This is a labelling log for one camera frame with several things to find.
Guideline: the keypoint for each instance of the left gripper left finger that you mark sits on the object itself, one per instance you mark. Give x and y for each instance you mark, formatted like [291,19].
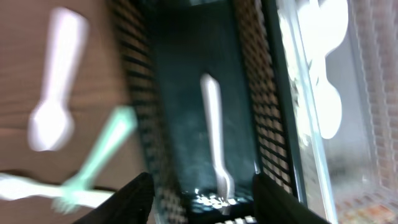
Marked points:
[129,205]

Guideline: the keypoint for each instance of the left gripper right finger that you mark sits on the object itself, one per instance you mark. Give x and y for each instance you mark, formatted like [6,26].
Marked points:
[273,205]

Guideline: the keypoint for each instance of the mint green plastic fork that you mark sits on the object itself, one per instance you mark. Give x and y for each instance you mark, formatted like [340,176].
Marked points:
[119,126]

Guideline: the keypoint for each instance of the white spoon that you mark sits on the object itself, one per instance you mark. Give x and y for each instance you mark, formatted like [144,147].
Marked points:
[323,25]
[50,123]

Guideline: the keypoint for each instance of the white spoon bowl up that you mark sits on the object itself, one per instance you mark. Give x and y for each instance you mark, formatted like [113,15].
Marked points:
[327,99]

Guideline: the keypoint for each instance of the white plastic fork underneath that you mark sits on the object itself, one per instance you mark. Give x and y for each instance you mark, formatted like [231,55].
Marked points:
[15,187]

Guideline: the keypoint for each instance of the white plastic fork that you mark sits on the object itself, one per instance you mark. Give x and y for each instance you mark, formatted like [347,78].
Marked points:
[211,94]

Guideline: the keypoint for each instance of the clear plastic basket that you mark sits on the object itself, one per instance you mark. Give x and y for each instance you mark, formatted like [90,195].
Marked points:
[352,177]

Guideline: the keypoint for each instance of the black plastic basket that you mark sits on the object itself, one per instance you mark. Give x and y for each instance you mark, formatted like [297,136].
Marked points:
[165,48]

